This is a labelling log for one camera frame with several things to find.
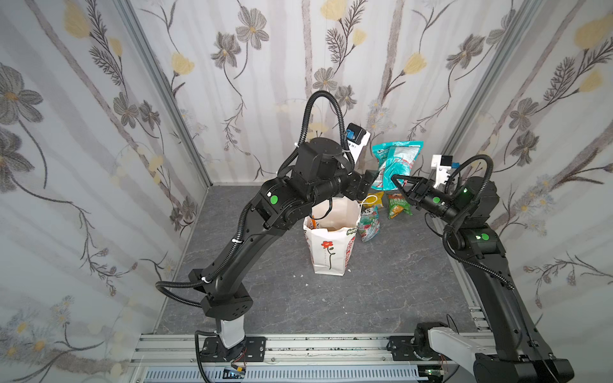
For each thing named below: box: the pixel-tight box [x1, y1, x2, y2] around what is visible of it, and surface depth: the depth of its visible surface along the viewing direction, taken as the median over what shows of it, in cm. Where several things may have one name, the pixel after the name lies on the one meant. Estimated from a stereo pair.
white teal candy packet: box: [357, 205, 381, 243], surface depth 103 cm
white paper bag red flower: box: [303, 196, 361, 277], surface depth 80 cm
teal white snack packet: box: [371, 140, 425, 191], surface depth 62 cm
